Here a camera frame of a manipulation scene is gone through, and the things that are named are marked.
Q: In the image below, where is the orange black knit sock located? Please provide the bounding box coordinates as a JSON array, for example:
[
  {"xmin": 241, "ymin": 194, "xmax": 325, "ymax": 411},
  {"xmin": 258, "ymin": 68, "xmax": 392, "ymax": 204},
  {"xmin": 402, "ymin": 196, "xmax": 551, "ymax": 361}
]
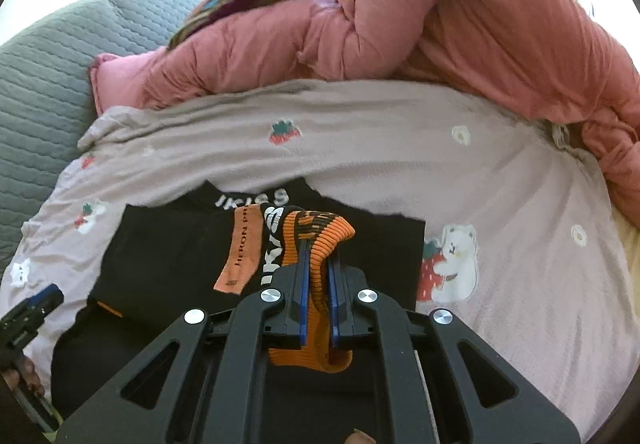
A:
[{"xmin": 269, "ymin": 209, "xmax": 355, "ymax": 374}]

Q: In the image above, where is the black sock with orange labels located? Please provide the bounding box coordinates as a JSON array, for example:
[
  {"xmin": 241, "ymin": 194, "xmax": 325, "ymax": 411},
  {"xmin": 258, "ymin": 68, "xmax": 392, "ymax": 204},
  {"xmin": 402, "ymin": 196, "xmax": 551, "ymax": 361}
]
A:
[{"xmin": 213, "ymin": 202, "xmax": 302, "ymax": 297}]

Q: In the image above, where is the black garment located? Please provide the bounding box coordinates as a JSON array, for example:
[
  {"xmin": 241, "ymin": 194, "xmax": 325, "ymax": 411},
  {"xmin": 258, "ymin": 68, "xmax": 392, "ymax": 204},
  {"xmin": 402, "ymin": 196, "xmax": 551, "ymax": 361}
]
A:
[{"xmin": 51, "ymin": 178, "xmax": 425, "ymax": 443}]

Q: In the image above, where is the person's left hand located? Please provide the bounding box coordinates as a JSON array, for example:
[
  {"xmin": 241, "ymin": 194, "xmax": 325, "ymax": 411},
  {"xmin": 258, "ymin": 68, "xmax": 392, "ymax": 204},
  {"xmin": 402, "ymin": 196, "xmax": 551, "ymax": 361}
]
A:
[{"xmin": 1, "ymin": 355, "xmax": 44, "ymax": 398}]

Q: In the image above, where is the person's right hand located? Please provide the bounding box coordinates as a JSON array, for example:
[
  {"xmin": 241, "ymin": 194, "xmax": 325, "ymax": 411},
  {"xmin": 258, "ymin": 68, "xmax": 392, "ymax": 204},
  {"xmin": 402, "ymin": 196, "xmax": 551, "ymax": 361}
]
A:
[{"xmin": 344, "ymin": 429, "xmax": 376, "ymax": 444}]

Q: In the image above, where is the pink cartoon print bedsheet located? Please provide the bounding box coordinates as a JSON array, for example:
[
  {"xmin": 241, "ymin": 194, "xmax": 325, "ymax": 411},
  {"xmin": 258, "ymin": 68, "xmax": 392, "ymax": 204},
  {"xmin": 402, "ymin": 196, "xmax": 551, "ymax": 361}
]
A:
[{"xmin": 1, "ymin": 81, "xmax": 639, "ymax": 438}]

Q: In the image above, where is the grey quilted mattress cover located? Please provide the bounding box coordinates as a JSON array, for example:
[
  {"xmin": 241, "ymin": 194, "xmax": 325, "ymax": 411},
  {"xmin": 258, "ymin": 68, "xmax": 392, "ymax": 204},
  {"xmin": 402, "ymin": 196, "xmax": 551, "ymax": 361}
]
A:
[{"xmin": 1, "ymin": 0, "xmax": 202, "ymax": 266}]

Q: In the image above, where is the pink rumpled duvet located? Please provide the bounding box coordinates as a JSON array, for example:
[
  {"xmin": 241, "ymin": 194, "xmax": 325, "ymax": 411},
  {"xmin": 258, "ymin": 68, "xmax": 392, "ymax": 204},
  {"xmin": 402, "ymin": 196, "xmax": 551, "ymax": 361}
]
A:
[{"xmin": 90, "ymin": 0, "xmax": 639, "ymax": 221}]

